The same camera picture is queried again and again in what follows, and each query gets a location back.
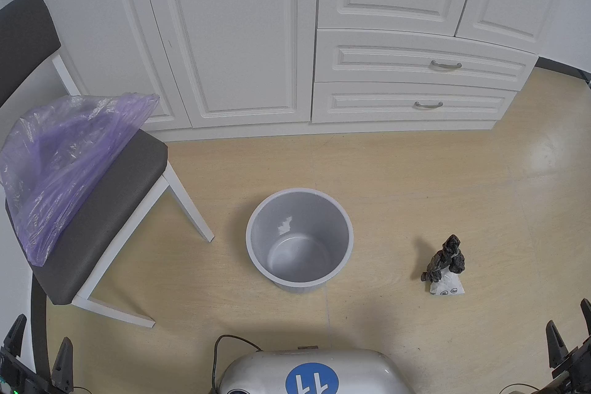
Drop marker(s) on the dark grey white-legged chair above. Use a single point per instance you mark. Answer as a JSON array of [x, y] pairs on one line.
[[115, 179]]

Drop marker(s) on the white printed wrapper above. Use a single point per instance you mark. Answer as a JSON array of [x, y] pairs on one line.
[[447, 287]]

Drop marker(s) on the purple plastic bag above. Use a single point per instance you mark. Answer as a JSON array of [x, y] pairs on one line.
[[55, 161]]

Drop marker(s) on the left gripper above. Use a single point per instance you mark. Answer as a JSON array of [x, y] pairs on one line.
[[21, 376]]

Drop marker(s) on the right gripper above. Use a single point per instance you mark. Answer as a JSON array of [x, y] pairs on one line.
[[577, 367]]

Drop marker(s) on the white wardrobe with drawers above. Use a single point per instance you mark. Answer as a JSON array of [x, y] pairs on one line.
[[240, 13]]

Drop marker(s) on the white trash bin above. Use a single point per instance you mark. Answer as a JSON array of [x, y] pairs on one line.
[[300, 244]]

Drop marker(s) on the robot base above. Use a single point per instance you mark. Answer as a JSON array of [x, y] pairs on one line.
[[314, 369]]

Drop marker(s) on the crumpled black plastic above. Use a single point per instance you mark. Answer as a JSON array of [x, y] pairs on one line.
[[448, 256]]

